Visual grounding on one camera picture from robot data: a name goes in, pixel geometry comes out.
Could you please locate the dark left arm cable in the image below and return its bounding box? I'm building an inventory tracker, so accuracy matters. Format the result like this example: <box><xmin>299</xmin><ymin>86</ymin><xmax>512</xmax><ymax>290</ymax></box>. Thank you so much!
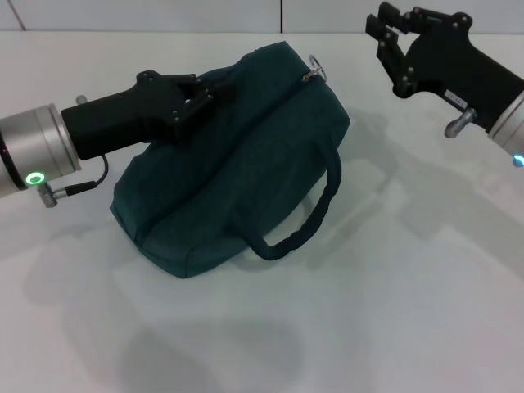
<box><xmin>36</xmin><ymin>154</ymin><xmax>110</xmax><ymax>209</ymax></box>

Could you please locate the dark teal fabric bag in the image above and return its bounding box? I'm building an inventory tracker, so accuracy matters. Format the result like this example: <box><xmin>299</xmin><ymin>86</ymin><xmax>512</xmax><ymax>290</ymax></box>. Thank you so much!
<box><xmin>109</xmin><ymin>40</ymin><xmax>352</xmax><ymax>280</ymax></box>

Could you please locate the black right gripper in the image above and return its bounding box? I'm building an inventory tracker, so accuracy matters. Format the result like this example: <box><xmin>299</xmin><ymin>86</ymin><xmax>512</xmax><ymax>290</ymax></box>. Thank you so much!
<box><xmin>365</xmin><ymin>1</ymin><xmax>524</xmax><ymax>133</ymax></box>

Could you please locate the silver zipper pull ring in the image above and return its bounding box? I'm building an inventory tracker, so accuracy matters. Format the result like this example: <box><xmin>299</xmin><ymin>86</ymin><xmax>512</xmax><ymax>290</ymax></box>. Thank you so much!
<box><xmin>301</xmin><ymin>54</ymin><xmax>330</xmax><ymax>84</ymax></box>

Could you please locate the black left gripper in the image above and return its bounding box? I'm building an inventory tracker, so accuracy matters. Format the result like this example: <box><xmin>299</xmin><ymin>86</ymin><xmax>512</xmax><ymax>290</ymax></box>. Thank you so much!
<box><xmin>60</xmin><ymin>70</ymin><xmax>237</xmax><ymax>161</ymax></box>

